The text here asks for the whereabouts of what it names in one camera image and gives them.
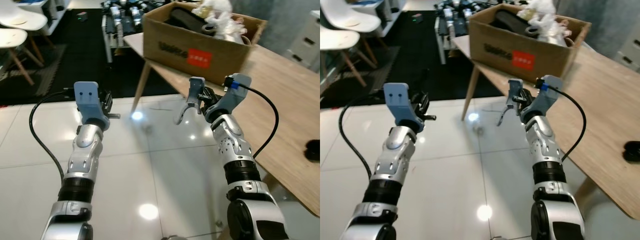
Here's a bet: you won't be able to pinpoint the brown cardboard box red label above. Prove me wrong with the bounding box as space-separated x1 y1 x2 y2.
142 1 267 87
468 4 592 84

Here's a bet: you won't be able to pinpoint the black rug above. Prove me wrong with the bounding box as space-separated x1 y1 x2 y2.
0 7 191 106
320 10 506 108

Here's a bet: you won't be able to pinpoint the light wooden table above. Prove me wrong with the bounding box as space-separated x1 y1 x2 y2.
123 32 321 218
452 35 640 221

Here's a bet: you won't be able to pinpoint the white chair wooden legs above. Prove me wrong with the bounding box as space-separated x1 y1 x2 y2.
0 5 49 65
0 28 45 87
320 0 385 70
320 30 369 88

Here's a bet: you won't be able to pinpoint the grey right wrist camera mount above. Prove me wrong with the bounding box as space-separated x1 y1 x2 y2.
207 73 253 122
520 75 564 123

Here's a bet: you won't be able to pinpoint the white drawer cabinet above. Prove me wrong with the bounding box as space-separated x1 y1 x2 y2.
614 35 640 67
281 9 321 72

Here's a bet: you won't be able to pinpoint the white shelf unit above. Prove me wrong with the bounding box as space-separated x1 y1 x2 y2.
357 0 407 38
15 0 71 37

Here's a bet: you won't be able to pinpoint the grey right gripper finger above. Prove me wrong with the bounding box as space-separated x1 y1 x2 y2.
173 77 206 126
496 79 524 127

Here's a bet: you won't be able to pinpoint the black earbud case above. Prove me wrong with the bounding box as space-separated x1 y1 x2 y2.
305 140 321 162
623 142 640 163

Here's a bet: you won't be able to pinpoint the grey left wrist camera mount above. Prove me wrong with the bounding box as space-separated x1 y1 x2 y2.
383 82 420 135
73 81 111 132

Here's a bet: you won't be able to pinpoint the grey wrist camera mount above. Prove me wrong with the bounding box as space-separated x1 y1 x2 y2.
207 73 253 122
383 82 420 135
520 75 564 123
73 81 111 132

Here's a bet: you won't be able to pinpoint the white plush toy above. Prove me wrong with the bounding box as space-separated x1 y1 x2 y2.
517 0 572 47
192 0 249 45

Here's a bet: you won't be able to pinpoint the grey foam mat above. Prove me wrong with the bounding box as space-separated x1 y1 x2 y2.
320 46 401 97
0 44 68 99

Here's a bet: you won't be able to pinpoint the white metal rack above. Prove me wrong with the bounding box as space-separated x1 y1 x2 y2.
102 15 146 63
435 17 473 65

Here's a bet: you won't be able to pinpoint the black oblong object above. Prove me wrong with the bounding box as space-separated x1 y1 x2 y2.
492 10 540 38
167 7 217 35

